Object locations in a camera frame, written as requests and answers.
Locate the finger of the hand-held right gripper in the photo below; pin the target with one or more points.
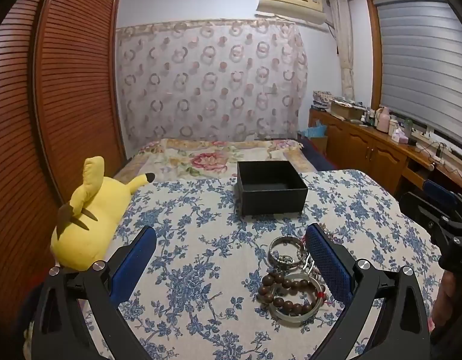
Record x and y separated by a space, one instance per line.
422 208
439 187

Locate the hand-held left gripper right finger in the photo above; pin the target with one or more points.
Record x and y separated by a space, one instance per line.
328 266

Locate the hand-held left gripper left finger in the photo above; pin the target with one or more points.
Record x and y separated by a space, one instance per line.
135 262

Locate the silver bangle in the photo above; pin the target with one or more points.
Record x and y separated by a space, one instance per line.
270 252

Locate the translucent jade bangle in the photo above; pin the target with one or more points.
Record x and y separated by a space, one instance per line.
287 317

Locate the black box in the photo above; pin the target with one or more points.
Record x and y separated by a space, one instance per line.
272 197

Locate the person's right hand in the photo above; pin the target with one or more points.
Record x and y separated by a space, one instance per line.
450 300

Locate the yellow plush toy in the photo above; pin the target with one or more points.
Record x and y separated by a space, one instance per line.
100 210

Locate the pink tissue box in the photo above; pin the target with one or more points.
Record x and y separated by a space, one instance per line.
399 135

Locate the blue floral blanket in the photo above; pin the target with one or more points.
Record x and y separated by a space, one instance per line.
201 270

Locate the wooden cabinet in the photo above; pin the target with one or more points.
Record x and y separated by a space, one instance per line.
366 150

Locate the pink thermos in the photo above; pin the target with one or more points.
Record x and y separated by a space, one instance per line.
383 120

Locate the cardboard box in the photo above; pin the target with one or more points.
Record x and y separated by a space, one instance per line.
345 111

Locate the floral bedsheet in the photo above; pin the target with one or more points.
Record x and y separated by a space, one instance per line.
201 159

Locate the grey window blind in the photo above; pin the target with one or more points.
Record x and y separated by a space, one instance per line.
422 63

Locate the blue bag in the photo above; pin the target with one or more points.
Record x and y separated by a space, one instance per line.
315 132

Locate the stack of patterned cloths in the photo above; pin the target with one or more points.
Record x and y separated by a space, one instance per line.
322 99

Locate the beige curtain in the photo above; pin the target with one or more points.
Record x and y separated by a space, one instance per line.
345 45

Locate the wooden louvered wardrobe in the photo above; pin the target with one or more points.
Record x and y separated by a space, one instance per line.
66 82

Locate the white air conditioner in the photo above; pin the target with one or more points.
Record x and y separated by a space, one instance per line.
291 2

